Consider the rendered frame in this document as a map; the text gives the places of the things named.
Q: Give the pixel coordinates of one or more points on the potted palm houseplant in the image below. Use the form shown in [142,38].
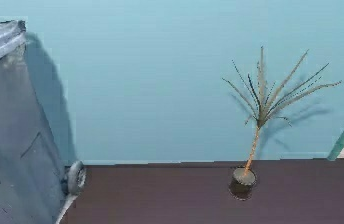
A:
[261,110]

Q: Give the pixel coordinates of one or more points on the grey wheeled bin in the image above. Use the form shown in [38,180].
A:
[11,133]

